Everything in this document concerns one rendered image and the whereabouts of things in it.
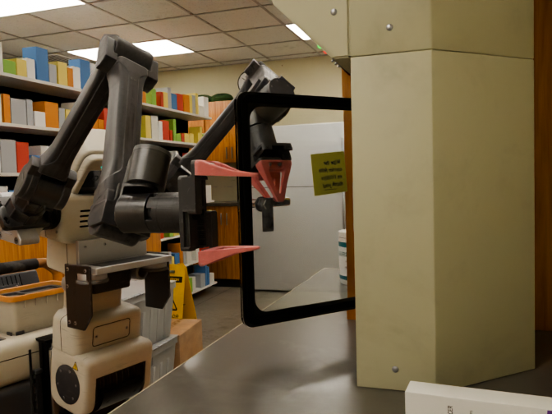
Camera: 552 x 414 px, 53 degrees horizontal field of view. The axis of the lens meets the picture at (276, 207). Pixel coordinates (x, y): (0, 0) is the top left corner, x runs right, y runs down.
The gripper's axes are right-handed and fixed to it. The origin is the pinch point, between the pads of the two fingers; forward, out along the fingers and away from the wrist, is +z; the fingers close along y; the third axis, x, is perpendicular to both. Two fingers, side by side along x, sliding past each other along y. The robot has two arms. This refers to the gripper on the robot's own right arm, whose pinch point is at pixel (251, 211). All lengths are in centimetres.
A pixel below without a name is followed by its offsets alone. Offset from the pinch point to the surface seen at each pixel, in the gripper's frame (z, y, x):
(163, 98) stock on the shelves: -232, 88, 384
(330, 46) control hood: 9.4, 22.8, 8.6
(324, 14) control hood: 8.7, 27.4, 8.5
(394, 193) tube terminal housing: 17.9, 1.8, 8.9
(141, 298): -135, -54, 184
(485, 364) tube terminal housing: 29.5, -23.4, 15.8
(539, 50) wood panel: 41, 27, 45
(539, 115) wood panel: 41, 15, 46
